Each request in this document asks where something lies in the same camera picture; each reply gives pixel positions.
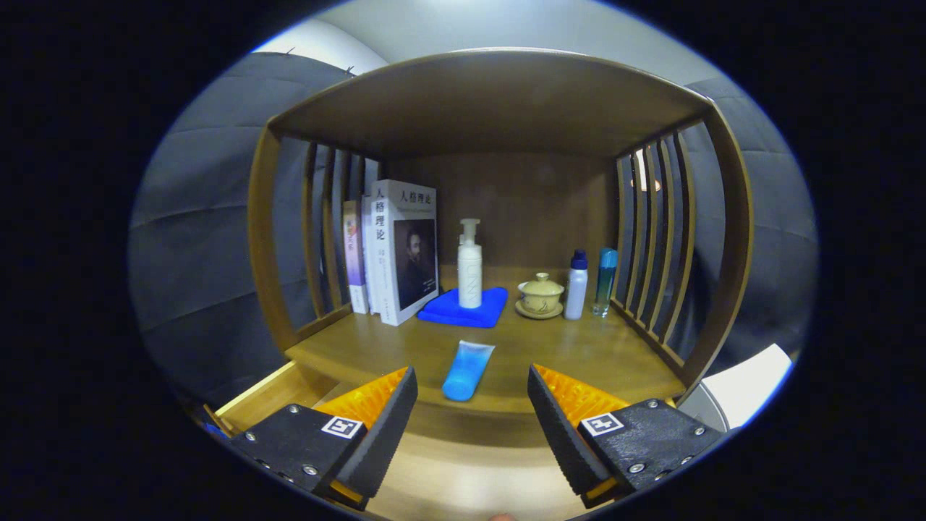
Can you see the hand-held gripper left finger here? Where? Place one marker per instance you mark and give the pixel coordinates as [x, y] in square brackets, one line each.
[376, 434]

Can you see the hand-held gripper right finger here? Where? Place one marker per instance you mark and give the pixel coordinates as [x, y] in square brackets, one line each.
[568, 434]

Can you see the wooden drawer with black knob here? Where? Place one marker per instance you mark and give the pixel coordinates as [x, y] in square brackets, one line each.
[463, 470]

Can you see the blue white cosmetic tube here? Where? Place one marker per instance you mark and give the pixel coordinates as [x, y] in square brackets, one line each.
[466, 369]

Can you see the wooden countertop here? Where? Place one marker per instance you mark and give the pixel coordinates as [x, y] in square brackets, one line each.
[579, 354]

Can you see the white grey office cabinet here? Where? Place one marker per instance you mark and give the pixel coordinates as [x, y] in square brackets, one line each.
[752, 383]

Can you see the wooden cabinet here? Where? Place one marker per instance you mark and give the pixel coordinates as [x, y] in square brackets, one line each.
[492, 101]

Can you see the yellow saucer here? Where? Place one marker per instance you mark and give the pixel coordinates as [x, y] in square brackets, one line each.
[539, 315]

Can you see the blue folded cloth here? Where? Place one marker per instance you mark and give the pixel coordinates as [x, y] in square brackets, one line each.
[443, 311]

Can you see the yellow lidded teacup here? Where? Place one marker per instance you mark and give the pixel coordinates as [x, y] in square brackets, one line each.
[540, 293]

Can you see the white bottle with blue cap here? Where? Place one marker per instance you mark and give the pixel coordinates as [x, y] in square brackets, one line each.
[576, 289]

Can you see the teal blue bottle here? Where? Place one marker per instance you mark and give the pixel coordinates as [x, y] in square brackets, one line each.
[605, 286]

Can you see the thin white book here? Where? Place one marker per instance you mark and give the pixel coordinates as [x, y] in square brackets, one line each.
[367, 278]

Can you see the purple white book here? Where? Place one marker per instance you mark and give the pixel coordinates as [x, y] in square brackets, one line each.
[353, 260]

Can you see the thick white portrait book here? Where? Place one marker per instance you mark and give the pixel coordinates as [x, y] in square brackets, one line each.
[405, 253]

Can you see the white pump bottle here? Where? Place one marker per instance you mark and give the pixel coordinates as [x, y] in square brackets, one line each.
[469, 275]

